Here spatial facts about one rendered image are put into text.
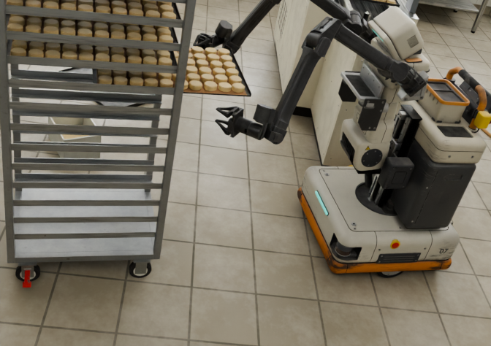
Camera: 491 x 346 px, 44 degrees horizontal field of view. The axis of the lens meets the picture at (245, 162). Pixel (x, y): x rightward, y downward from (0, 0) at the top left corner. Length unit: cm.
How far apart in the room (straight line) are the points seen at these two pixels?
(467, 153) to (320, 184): 77
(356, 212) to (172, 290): 97
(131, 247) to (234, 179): 98
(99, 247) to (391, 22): 158
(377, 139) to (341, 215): 44
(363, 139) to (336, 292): 75
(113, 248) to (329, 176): 120
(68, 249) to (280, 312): 98
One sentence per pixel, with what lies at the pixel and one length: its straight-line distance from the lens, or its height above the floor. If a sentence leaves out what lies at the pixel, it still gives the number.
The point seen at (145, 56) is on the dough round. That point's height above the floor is 105.
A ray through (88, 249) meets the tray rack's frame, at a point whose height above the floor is 15.
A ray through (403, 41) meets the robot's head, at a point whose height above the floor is 119.
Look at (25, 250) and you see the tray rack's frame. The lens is 279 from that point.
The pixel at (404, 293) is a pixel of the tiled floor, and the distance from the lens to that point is 319.
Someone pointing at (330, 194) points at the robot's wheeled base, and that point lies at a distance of 315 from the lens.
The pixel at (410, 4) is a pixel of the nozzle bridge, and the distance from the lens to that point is 424.
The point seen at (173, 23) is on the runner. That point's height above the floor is 123.
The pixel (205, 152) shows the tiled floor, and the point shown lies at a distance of 373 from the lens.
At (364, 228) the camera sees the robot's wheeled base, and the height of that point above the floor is 28.
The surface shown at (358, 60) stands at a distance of 340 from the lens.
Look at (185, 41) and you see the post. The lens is 220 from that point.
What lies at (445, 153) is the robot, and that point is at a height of 75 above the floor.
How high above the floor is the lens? 207
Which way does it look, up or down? 34 degrees down
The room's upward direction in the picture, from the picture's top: 12 degrees clockwise
